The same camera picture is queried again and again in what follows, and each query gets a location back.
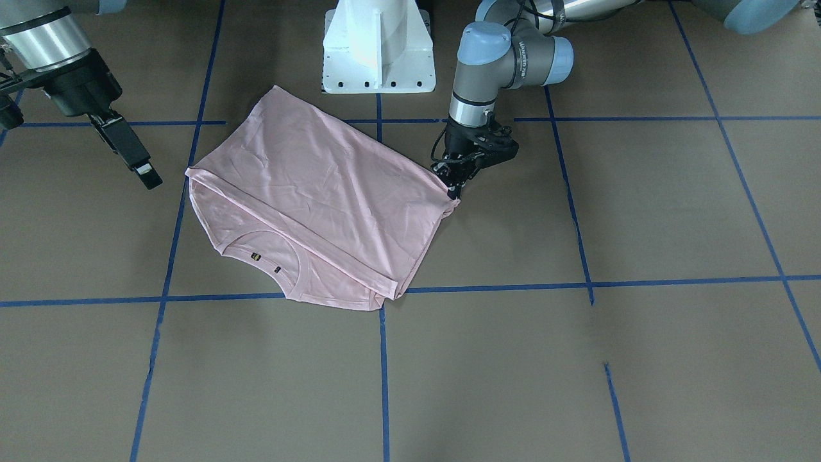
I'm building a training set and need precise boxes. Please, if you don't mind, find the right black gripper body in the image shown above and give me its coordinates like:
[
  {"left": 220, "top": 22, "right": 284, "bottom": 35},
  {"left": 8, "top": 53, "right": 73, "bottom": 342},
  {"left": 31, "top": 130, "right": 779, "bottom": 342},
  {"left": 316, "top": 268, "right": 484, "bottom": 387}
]
[{"left": 42, "top": 49, "right": 124, "bottom": 126}]

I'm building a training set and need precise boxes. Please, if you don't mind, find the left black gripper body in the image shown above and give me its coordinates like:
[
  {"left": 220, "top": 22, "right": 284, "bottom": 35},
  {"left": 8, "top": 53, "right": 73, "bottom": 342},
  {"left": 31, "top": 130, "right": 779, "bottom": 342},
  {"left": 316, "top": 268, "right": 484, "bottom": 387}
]
[{"left": 439, "top": 117, "right": 495, "bottom": 173}]

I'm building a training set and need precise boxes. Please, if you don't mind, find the pink Snoopy t-shirt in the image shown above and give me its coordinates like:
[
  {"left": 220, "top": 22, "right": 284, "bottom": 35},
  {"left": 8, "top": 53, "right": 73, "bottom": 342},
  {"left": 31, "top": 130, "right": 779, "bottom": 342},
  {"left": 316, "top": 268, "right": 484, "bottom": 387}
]
[{"left": 185, "top": 87, "right": 459, "bottom": 312}]

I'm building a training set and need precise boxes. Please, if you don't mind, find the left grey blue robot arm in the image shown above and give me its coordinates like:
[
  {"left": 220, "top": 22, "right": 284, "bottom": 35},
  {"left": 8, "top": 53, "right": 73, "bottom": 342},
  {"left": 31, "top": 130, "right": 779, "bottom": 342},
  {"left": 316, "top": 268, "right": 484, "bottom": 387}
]
[{"left": 431, "top": 1, "right": 636, "bottom": 200}]

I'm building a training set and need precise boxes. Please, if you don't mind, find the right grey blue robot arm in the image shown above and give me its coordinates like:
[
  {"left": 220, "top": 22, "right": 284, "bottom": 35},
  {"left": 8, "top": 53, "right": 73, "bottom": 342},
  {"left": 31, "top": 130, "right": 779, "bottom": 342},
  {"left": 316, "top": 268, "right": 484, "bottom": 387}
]
[{"left": 1, "top": 1, "right": 162, "bottom": 189}]

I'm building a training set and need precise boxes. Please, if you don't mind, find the black camera cable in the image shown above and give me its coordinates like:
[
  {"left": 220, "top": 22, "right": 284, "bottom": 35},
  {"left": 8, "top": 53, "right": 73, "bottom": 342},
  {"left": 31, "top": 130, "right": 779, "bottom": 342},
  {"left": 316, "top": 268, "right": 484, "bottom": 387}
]
[{"left": 430, "top": 126, "right": 462, "bottom": 169}]

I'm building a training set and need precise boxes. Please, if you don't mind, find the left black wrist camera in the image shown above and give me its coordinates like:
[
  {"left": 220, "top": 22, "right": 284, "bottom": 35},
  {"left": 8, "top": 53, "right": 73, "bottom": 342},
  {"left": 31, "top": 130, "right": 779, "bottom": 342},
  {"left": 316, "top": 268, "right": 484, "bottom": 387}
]
[{"left": 474, "top": 118, "right": 519, "bottom": 169}]

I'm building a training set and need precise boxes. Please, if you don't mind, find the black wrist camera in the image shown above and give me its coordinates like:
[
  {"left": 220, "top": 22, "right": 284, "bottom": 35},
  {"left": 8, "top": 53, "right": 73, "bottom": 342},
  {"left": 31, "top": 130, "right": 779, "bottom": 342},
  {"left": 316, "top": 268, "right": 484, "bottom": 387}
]
[
  {"left": 1, "top": 49, "right": 37, "bottom": 130},
  {"left": 474, "top": 118, "right": 519, "bottom": 169}
]

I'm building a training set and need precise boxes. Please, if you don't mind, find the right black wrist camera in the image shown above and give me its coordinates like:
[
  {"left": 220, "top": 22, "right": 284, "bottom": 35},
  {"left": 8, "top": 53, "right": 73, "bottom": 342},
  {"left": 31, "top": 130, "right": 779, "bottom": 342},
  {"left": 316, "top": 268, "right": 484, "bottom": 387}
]
[{"left": 1, "top": 49, "right": 37, "bottom": 130}]

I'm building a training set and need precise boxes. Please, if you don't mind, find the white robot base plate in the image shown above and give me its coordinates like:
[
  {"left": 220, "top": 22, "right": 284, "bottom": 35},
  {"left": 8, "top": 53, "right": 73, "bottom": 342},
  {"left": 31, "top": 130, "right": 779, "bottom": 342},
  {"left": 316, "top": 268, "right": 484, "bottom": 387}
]
[{"left": 321, "top": 1, "right": 437, "bottom": 94}]

